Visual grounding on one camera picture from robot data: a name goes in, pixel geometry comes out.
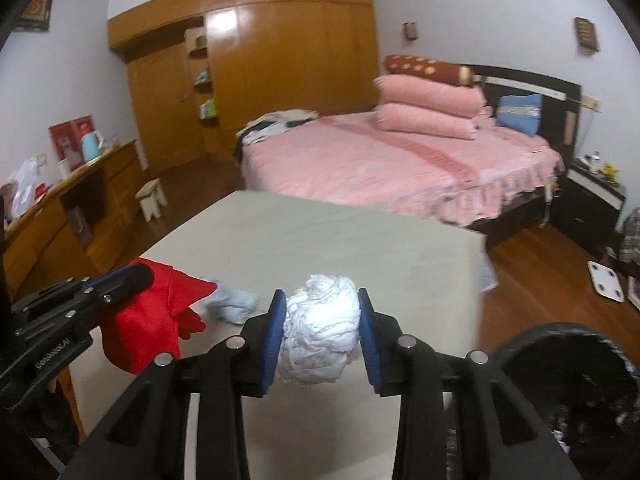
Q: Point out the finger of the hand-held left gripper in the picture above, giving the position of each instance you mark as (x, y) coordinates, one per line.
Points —
(75, 287)
(132, 280)

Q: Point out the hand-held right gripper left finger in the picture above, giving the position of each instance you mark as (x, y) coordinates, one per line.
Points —
(272, 345)

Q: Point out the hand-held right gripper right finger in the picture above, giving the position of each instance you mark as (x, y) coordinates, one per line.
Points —
(369, 350)

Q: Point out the red cloth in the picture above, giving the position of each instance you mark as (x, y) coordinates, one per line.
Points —
(145, 320)

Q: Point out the white tissue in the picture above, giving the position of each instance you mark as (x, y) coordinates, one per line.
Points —
(320, 330)

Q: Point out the black-bagged trash bin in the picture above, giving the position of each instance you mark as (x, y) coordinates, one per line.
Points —
(565, 390)

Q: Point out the light blue cloth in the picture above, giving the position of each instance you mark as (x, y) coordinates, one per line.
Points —
(232, 305)

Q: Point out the grey paper bag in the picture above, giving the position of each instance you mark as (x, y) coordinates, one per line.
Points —
(80, 225)

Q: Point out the small white stool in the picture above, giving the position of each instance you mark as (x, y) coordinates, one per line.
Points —
(151, 197)

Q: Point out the wooden sideboard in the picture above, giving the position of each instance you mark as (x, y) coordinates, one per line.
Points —
(120, 175)

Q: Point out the white plastic bag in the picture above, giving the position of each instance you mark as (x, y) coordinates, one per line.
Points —
(24, 185)

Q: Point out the light blue kettle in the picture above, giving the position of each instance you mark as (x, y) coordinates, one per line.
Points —
(91, 147)

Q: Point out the grey quilted cloth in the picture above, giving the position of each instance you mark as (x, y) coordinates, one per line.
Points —
(489, 272)

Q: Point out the red poster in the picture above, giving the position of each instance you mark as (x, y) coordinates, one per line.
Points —
(62, 140)

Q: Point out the pink-covered bed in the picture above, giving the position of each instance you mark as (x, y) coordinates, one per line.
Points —
(375, 165)

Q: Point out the pile of clothes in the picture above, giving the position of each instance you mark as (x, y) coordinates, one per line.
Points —
(275, 125)

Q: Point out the pink pillow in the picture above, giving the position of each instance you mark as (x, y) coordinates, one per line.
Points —
(425, 120)
(430, 92)

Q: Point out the white bathroom scale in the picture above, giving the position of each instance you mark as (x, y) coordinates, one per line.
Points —
(606, 281)

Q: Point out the dark nightstand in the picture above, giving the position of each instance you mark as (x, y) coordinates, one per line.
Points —
(590, 205)

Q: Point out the wooden wardrobe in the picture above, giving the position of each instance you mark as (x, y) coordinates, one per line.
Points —
(285, 60)

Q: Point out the blue cushion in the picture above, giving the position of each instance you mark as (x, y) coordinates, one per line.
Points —
(520, 114)

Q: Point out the plaid cloth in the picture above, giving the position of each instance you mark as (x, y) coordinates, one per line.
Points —
(631, 235)

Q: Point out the brown dotted bolster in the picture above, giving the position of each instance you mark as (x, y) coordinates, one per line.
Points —
(425, 67)

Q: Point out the small white bottle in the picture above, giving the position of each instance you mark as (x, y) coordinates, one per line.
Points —
(595, 162)

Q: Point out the yellow toy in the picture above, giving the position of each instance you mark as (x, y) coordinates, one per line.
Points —
(609, 170)

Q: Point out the picture frame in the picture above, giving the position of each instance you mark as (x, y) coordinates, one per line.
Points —
(634, 292)

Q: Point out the dark framed wall picture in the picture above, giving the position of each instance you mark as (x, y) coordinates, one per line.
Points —
(39, 5)

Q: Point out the small wall lamp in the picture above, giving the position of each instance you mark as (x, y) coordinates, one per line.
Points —
(410, 30)

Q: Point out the wall outlet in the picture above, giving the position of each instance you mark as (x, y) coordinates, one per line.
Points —
(592, 101)

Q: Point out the large wall lamp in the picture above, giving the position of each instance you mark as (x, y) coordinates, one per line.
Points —
(587, 35)

